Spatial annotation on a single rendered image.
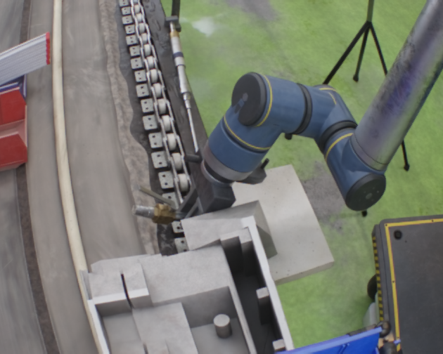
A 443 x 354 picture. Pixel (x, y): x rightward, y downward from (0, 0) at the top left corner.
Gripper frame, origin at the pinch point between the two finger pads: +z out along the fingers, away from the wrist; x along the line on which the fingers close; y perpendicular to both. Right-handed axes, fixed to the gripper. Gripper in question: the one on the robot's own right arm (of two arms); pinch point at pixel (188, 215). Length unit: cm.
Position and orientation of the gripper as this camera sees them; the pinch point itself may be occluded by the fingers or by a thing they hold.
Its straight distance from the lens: 168.8
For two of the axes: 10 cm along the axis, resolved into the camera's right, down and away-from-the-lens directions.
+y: -8.6, -1.3, -5.0
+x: 2.4, 7.5, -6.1
